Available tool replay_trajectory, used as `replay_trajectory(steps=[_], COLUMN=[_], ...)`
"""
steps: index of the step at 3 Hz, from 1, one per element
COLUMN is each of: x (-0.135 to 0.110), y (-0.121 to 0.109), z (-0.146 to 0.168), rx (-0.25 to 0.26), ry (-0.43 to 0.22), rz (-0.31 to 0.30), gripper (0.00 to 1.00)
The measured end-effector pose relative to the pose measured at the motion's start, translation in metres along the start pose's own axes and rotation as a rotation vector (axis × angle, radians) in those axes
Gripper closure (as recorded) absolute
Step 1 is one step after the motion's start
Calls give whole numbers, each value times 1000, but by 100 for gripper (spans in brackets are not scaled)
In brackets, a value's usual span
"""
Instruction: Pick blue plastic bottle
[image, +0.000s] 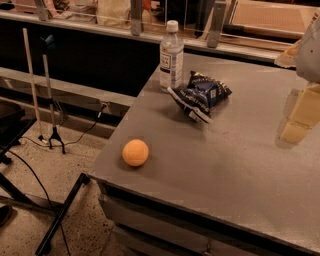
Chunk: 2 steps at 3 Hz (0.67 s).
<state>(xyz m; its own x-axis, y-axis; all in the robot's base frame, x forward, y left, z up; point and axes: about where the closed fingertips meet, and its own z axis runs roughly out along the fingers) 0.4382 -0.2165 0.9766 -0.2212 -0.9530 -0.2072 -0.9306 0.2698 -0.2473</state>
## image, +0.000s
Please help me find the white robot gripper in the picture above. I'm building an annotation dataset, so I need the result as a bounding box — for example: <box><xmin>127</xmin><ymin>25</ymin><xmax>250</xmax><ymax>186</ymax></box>
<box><xmin>274</xmin><ymin>14</ymin><xmax>320</xmax><ymax>144</ymax></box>

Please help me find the clear plastic water bottle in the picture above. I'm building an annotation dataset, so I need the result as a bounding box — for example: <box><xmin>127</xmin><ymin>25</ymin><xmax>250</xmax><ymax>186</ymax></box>
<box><xmin>160</xmin><ymin>20</ymin><xmax>184</xmax><ymax>91</ymax></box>

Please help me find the metal railing ledge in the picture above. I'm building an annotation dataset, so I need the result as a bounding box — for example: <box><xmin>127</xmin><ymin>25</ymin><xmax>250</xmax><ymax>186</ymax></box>
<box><xmin>0</xmin><ymin>0</ymin><xmax>316</xmax><ymax>56</ymax></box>

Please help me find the blue snack bag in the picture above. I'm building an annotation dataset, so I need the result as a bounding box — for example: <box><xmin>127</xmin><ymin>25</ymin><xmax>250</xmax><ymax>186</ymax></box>
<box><xmin>167</xmin><ymin>71</ymin><xmax>232</xmax><ymax>123</ymax></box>

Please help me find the orange ball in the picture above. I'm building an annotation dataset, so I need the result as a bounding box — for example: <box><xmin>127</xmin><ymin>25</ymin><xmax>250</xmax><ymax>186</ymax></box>
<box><xmin>122</xmin><ymin>139</ymin><xmax>149</xmax><ymax>167</ymax></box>

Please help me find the grey table drawer front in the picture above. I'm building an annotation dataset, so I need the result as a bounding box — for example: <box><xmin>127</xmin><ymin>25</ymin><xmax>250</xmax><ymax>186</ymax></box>
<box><xmin>99</xmin><ymin>194</ymin><xmax>263</xmax><ymax>256</ymax></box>

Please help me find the white wooden stick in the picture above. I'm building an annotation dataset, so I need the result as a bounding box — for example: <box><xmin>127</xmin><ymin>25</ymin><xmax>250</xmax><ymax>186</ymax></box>
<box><xmin>22</xmin><ymin>28</ymin><xmax>47</xmax><ymax>145</ymax></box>

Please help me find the black metal stand frame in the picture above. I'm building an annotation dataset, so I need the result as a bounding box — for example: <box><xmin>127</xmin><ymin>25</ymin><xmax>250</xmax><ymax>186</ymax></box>
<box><xmin>0</xmin><ymin>101</ymin><xmax>91</xmax><ymax>256</ymax></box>

